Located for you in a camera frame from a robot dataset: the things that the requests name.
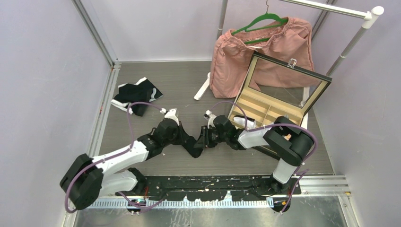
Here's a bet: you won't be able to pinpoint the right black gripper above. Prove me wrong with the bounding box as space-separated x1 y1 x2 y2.
194 125 229 148

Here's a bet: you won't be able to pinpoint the white black-trimmed underwear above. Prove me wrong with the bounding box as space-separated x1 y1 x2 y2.
233 115 256 129

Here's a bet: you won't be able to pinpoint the plain black underwear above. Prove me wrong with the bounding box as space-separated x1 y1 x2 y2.
180 131 203 158

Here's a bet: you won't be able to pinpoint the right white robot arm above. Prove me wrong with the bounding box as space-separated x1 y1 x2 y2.
194 115 317 193

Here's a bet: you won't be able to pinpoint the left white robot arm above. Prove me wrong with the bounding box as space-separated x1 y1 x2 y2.
60 118 200 213

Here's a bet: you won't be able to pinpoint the black white-trimmed underwear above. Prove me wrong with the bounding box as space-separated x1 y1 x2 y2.
111 77 163 117

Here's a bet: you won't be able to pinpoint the black compartment storage box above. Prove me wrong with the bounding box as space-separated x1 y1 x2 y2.
227 52 333 160

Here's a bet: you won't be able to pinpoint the pink hanging shorts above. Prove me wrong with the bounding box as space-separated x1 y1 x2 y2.
209 17 318 98

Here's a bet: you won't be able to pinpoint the green clothes hanger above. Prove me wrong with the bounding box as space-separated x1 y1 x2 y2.
231 0 288 46

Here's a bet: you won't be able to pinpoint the white metal clothes rack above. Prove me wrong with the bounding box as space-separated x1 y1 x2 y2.
193 0 385 126

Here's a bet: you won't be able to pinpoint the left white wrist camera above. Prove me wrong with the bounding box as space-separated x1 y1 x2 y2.
160 108 180 125

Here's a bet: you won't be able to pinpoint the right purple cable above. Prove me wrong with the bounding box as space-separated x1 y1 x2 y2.
205 100 319 214

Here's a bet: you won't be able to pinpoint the purple cable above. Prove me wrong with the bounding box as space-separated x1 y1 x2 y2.
205 100 319 214
64 102 166 214

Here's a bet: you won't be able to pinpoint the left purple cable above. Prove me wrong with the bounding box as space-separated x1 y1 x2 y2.
64 102 166 214

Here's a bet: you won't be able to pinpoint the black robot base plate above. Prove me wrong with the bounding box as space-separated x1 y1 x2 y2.
123 175 297 201

